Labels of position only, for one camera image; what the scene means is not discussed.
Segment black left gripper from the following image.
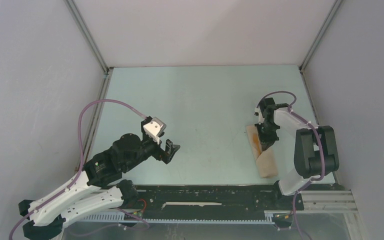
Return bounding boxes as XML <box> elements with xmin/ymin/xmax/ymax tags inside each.
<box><xmin>124</xmin><ymin>121</ymin><xmax>181</xmax><ymax>172</ymax></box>

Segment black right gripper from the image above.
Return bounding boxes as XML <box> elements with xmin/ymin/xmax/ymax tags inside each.
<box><xmin>254</xmin><ymin>121</ymin><xmax>279</xmax><ymax>151</ymax></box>

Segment orange plastic fork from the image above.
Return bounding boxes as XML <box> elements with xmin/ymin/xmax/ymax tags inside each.
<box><xmin>252</xmin><ymin>133</ymin><xmax>261</xmax><ymax>156</ymax></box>

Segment beige cloth napkin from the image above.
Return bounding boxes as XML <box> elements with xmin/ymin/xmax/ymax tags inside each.
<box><xmin>246</xmin><ymin>125</ymin><xmax>279</xmax><ymax>178</ymax></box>

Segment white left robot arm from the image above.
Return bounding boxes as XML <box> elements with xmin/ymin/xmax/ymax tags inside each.
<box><xmin>18</xmin><ymin>117</ymin><xmax>181</xmax><ymax>240</ymax></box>

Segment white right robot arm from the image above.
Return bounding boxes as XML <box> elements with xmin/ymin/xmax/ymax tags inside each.
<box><xmin>255</xmin><ymin>97</ymin><xmax>339</xmax><ymax>209</ymax></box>

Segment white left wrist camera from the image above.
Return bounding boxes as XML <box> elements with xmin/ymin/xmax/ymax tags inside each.
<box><xmin>142</xmin><ymin>116</ymin><xmax>167</xmax><ymax>144</ymax></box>

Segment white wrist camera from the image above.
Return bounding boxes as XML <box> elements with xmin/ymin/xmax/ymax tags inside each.
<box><xmin>254</xmin><ymin>107</ymin><xmax>265</xmax><ymax>125</ymax></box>
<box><xmin>142</xmin><ymin>116</ymin><xmax>167</xmax><ymax>144</ymax></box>

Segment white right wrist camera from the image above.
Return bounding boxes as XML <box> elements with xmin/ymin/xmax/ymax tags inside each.
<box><xmin>254</xmin><ymin>107</ymin><xmax>265</xmax><ymax>125</ymax></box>

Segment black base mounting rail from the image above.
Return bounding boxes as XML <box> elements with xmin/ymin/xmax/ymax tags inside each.
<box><xmin>121</xmin><ymin>185</ymin><xmax>304</xmax><ymax>222</ymax></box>

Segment aluminium corner frame post right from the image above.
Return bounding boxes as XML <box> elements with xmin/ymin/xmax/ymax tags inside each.
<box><xmin>299</xmin><ymin>0</ymin><xmax>344</xmax><ymax>73</ymax></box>

